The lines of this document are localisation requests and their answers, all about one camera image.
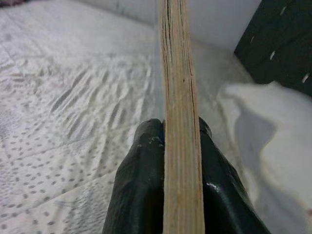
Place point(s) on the white pillow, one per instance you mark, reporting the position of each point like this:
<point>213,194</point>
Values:
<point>280,134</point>

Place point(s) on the grey patterned mattress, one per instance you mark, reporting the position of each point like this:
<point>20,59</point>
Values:
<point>61,97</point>

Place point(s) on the black tufted headboard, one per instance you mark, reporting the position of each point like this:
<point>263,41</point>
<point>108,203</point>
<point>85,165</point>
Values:
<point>275,36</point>

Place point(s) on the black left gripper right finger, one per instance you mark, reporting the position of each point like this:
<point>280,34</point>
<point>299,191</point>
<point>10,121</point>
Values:
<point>224,195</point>

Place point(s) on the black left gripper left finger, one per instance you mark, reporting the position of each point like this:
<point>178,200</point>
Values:
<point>136,182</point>

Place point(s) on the colourful children's board book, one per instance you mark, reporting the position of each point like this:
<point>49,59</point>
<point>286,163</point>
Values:
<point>182,122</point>

